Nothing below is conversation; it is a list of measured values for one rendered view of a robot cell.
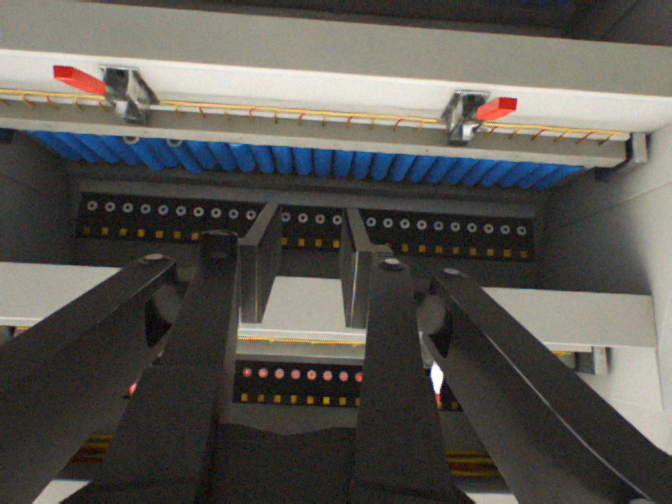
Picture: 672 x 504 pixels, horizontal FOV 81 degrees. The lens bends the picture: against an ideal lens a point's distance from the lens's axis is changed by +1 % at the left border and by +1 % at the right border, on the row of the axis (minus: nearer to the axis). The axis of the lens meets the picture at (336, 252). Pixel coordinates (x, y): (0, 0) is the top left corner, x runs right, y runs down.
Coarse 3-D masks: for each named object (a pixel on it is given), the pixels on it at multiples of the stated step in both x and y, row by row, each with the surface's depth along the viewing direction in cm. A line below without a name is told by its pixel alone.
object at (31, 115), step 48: (48, 96) 32; (96, 96) 32; (288, 144) 35; (336, 144) 35; (384, 144) 34; (432, 144) 34; (480, 144) 34; (528, 144) 35; (576, 144) 35; (624, 144) 35
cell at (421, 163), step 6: (420, 156) 38; (426, 156) 37; (432, 156) 37; (414, 162) 40; (420, 162) 39; (426, 162) 38; (432, 162) 39; (414, 168) 41; (420, 168) 40; (426, 168) 40; (408, 174) 43; (414, 174) 42; (420, 174) 41; (414, 180) 43
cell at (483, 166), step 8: (480, 160) 39; (488, 160) 38; (496, 160) 38; (472, 168) 41; (480, 168) 39; (488, 168) 39; (464, 176) 43; (472, 176) 42; (480, 176) 41; (472, 184) 43
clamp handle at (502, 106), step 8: (488, 104) 26; (496, 104) 24; (504, 104) 24; (512, 104) 24; (480, 112) 27; (488, 112) 25; (496, 112) 25; (504, 112) 25; (512, 112) 25; (464, 120) 30; (472, 120) 29; (480, 120) 29; (464, 128) 31; (464, 136) 31; (472, 136) 31
